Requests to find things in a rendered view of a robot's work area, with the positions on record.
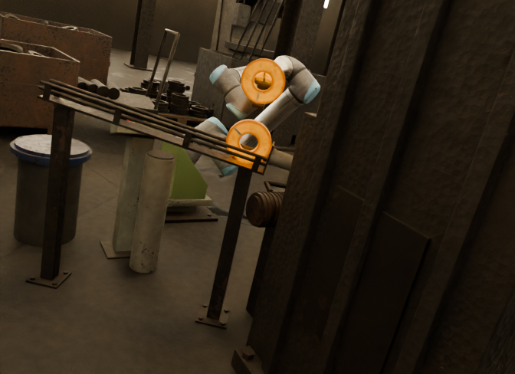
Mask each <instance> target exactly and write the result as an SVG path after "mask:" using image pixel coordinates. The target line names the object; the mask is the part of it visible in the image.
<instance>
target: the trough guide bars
mask: <svg viewBox="0 0 515 374"><path fill-rule="evenodd" d="M50 82H51V83H49V82H47V81H44V80H40V84H44V87H42V86H39V89H40V90H43V91H44V93H43V97H42V100H44V101H47V102H48V101H49V100H50V95H51V93H52V94H54V96H56V97H64V98H67V99H69V100H73V101H76V102H78V103H82V104H85V105H87V106H89V107H93V108H96V109H98V110H102V111H105V112H108V113H112V114H113V115H114V116H113V122H112V124H114V125H117V126H118V125H119V123H120V119H123V120H132V121H134V122H137V123H140V124H142V125H145V126H149V127H152V128H154V129H157V130H161V131H163V132H166V133H169V134H172V135H174V136H178V137H181V138H183V139H184V140H183V143H182V148H183V149H188V147H189V144H190V143H193V142H195V143H198V144H201V145H203V146H207V147H210V148H213V149H216V150H219V151H222V152H223V153H227V154H230V155H233V156H237V157H239V158H242V159H246V160H248V161H250V162H253V166H252V168H251V172H255V173H257V171H258V167H259V165H262V166H265V165H266V163H265V162H266V161H267V157H268V155H269V154H268V155H267V157H265V156H262V155H259V154H257V153H253V152H250V151H248V150H253V149H254V148H251V147H249V146H246V145H243V144H241V147H242V148H243V149H241V148H238V147H236V146H233V145H230V144H227V143H226V139H225V138H222V137H220V136H216V135H214V134H211V133H207V132H205V131H202V130H198V129H196V128H194V127H191V126H187V125H185V124H182V123H178V122H176V121H173V120H170V119H167V118H165V117H162V116H158V115H155V114H153V113H149V112H146V111H144V110H141V109H138V108H135V107H131V106H129V105H126V104H124V103H120V102H118V101H115V100H111V99H109V98H106V97H102V96H100V95H97V94H95V93H91V92H89V91H86V90H82V89H80V88H77V87H73V86H71V85H68V84H65V83H62V82H60V81H57V80H53V79H50ZM52 83H54V84H52ZM64 87H66V88H64ZM51 88H52V89H54V90H52V89H51ZM67 88H69V89H71V90H69V89H67ZM74 90H75V91H74ZM76 91H78V92H80V93H78V92H76ZM61 92H63V93H61ZM64 93H66V94H70V95H72V96H75V97H72V96H69V95H66V94H64ZM82 93H83V94H82ZM84 94H86V95H84ZM87 95H89V96H91V97H89V96H87ZM76 97H79V98H81V99H84V100H87V101H90V102H92V103H89V102H87V101H84V100H81V99H78V98H76ZM93 97H96V98H98V99H100V100H98V99H96V98H93ZM103 100H105V101H107V102H110V103H107V102H105V101H103ZM93 103H96V104H99V105H101V106H104V107H101V106H98V105H96V104H93ZM111 103H113V104H116V105H118V106H120V107H118V106H116V105H113V104H111ZM105 107H108V108H110V109H112V110H109V109H107V108H105ZM113 110H115V111H113ZM132 110H134V111H136V112H138V113H136V112H133V111H132ZM140 113H142V114H140ZM143 114H145V115H147V116H145V115H143ZM128 115H130V116H128ZM131 116H134V117H137V118H139V119H141V120H138V119H136V118H133V117H131ZM149 116H151V117H149ZM152 117H154V118H156V119H154V118H152ZM157 119H159V120H157ZM142 120H145V121H148V122H151V123H154V124H157V125H160V126H163V127H165V128H168V129H171V130H175V131H177V132H180V133H177V132H174V131H171V130H168V129H165V128H162V127H160V126H157V125H154V124H151V123H147V122H145V121H142ZM160 120H163V121H165V122H167V123H165V122H163V121H160ZM169 123H171V124H169ZM172 124H174V125H176V126H174V125H172ZM179 126H180V127H179ZM181 127H183V128H186V129H188V130H185V129H183V128H181ZM189 130H190V131H189ZM181 133H184V134H185V135H183V134H181ZM198 133H201V134H203V135H205V136H203V135H201V134H198ZM208 136H210V137H212V138H215V139H212V138H210V137H208ZM195 138H197V139H195ZM198 139H201V140H204V141H206V142H209V143H206V142H203V141H201V140H198ZM216 139H218V140H221V141H223V142H225V143H223V142H221V141H218V140H216ZM210 143H213V144H215V145H217V146H214V145H212V144H210ZM218 146H221V147H224V148H226V149H223V148H221V147H218ZM227 147H228V148H230V149H234V150H237V151H239V152H242V153H245V154H248V155H250V156H254V157H255V159H252V158H250V157H247V156H243V155H241V154H239V153H235V152H232V151H230V150H227ZM245 149H247V150H245ZM262 159H263V161H265V162H262V161H261V160H262Z"/></svg>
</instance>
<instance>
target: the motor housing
mask: <svg viewBox="0 0 515 374"><path fill-rule="evenodd" d="M283 197H284V192H255V193H253V194H251V196H250V197H249V199H248V200H247V203H246V207H245V212H246V216H247V219H248V221H249V222H250V223H251V224H252V225H253V226H254V227H258V228H265V231H264V237H263V240H262V243H261V249H260V253H259V256H258V260H257V265H256V268H255V272H254V278H253V281H252V285H251V290H250V293H249V297H248V303H247V306H246V311H247V312H249V314H250V315H251V316H252V318H253V316H254V311H255V307H256V304H257V301H258V295H259V292H260V289H261V283H262V280H263V276H264V271H265V268H266V264H267V259H268V255H269V252H270V249H271V243H272V240H273V236H274V231H275V228H276V224H277V219H278V215H279V212H280V207H281V203H282V200H283Z"/></svg>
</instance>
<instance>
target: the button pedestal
mask: <svg viewBox="0 0 515 374"><path fill-rule="evenodd" d="M132 123H136V124H139V125H141V126H145V125H142V124H140V123H137V122H132ZM145 127H148V128H150V129H152V130H156V131H159V132H161V133H165V134H168V135H170V136H173V135H172V134H169V133H166V132H163V131H161V130H157V129H154V128H152V127H149V126H145ZM110 134H113V135H122V136H126V147H125V153H124V159H123V170H122V176H121V182H120V193H119V199H118V205H117V211H116V222H115V228H114V234H113V240H112V241H100V244H101V246H102V248H103V251H104V253H105V255H106V256H107V259H118V258H130V255H131V249H132V243H133V234H134V228H135V223H136V213H137V208H138V202H139V193H140V187H141V181H142V176H143V167H144V161H145V155H146V153H147V152H148V151H150V150H153V144H154V138H152V137H150V136H146V135H143V134H141V133H138V132H135V131H132V130H128V129H126V128H123V127H121V126H117V125H114V124H112V123H111V124H110Z"/></svg>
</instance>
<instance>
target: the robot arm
mask: <svg viewBox="0 0 515 374"><path fill-rule="evenodd" d="M274 61H275V62H276V63H277V64H279V65H280V67H281V68H282V70H283V72H284V76H285V80H287V81H288V83H289V84H290V86H289V87H288V88H287V89H286V90H285V91H284V92H283V93H282V94H281V95H280V96H279V97H278V98H277V99H276V100H275V101H274V102H273V103H272V104H271V105H270V106H269V107H267V108H266V109H265V110H264V111H263V112H262V113H261V114H260V115H259V116H258V117H256V118H255V119H254V120H256V121H259V122H261V123H263V124H264V125H265V126H266V127H267V129H268V130H269V132H271V131H272V130H273V129H274V128H275V127H277V126H278V125H279V124H280V123H281V122H282V121H283V120H285V119H286V118H287V117H288V116H289V115H290V114H292V112H294V111H295V110H296V109H297V108H298V107H299V106H300V105H301V104H303V103H309V102H310V101H311V100H312V99H313V98H314V97H315V96H316V95H317V94H318V93H319V91H320V85H319V84H318V83H317V80H315V78H314V77H313V76H312V74H311V73H310V72H309V71H308V70H307V69H306V67H305V66H304V65H303V64H302V63H300V62H299V61H298V60H297V59H295V58H293V57H290V56H286V55H284V56H280V57H277V58H276V59H275V60H274ZM245 68H246V66H244V67H237V68H231V69H228V68H227V66H225V65H221V66H219V67H217V68H216V69H215V70H214V71H213V72H212V74H211V75H210V78H209V79H210V81H211V82H212V84H213V85H214V86H215V87H216V89H217V90H218V92H219V93H220V94H221V95H222V96H223V97H224V99H225V101H226V102H227V104H226V107H227V108H228V109H229V110H230V111H231V112H232V114H233V115H234V116H235V117H236V118H237V119H238V120H243V119H244V118H245V117H247V116H248V115H249V114H250V113H252V112H253V111H255V110H256V109H257V108H258V109H261V110H263V109H264V104H260V103H255V102H253V101H251V100H250V99H248V98H247V97H246V95H245V94H244V92H243V90H242V88H241V75H242V73H243V70H244V69H245ZM254 83H255V86H256V87H257V88H258V89H260V90H267V89H268V88H270V87H271V85H272V79H271V76H270V75H269V74H267V73H264V72H261V73H259V74H257V75H256V77H255V79H254ZM196 129H198V130H202V131H205V132H207V133H211V134H214V135H216V136H220V137H222V138H225V139H227V135H228V131H227V130H226V128H225V126H224V125H223V124H222V123H221V122H220V121H219V120H218V119H217V118H215V117H211V118H209V119H207V120H205V121H204V122H203V123H201V124H199V125H198V126H197V127H196ZM193 143H194V144H197V145H200V146H203V145H201V144H198V143H195V142H193ZM240 144H243V145H246V146H249V147H251V148H253V147H254V146H256V145H257V144H258V139H257V138H256V136H254V135H252V134H245V135H243V136H242V137H241V139H240ZM204 147H205V148H208V149H212V150H214V151H217V152H220V153H223V152H222V151H219V150H216V149H213V148H210V147H207V146H204ZM184 150H185V152H186V153H187V155H188V156H189V158H190V159H191V161H192V162H193V164H194V165H195V164H196V163H197V161H198V159H199V158H200V157H201V155H202V154H199V153H195V152H193V151H191V150H188V149H184ZM224 154H226V155H229V156H230V154H227V153H224ZM210 158H211V157H210ZM211 159H212V161H213V162H214V164H215V165H216V166H217V167H218V169H219V171H221V172H222V173H223V175H224V176H229V175H230V174H232V173H234V172H236V171H238V167H237V166H233V165H231V164H228V163H226V162H222V161H220V160H217V159H213V158H211Z"/></svg>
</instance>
